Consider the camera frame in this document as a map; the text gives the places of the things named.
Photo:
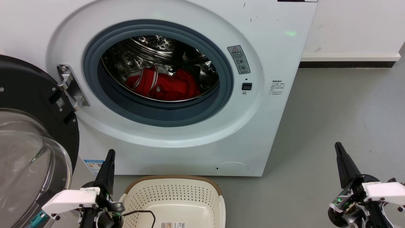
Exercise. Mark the black baseboard strip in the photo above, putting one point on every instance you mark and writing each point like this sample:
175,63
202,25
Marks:
346,64

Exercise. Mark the stainless steel washing machine drum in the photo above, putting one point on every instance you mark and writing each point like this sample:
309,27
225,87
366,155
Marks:
126,60

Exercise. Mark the white front-load washing machine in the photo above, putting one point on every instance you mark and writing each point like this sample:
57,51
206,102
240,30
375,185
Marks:
269,126

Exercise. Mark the silver door hinge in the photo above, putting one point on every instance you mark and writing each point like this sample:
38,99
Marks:
72,88

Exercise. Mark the black door latch socket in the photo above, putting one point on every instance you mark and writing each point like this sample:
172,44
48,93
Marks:
247,86

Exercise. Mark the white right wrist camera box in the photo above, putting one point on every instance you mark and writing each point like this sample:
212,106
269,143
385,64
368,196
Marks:
384,193

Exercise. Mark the round drain filter cover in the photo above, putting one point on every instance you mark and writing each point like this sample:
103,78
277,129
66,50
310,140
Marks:
231,168

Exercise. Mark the QR code sticker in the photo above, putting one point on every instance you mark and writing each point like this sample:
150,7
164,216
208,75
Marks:
60,103

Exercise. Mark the black round washer door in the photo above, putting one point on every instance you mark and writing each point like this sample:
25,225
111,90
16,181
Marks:
25,85

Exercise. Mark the red garment with white stripes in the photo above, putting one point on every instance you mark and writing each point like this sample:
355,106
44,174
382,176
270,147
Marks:
171,88

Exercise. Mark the cream perforated laundry basket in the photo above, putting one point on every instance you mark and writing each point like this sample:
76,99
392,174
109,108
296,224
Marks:
177,196

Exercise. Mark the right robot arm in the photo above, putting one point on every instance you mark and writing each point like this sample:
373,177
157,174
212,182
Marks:
395,181

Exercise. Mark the grey warning sticker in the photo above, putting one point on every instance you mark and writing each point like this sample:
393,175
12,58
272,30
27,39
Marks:
239,59

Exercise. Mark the blue energy label sticker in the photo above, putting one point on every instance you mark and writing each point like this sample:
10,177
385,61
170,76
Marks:
93,166

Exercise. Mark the grey rubber door gasket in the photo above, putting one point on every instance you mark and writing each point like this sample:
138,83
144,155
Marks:
158,117

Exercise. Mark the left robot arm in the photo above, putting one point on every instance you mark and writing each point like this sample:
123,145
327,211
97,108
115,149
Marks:
44,198

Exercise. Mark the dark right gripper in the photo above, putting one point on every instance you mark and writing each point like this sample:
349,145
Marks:
354,191

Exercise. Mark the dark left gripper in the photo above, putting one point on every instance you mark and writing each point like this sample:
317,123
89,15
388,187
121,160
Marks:
102,218

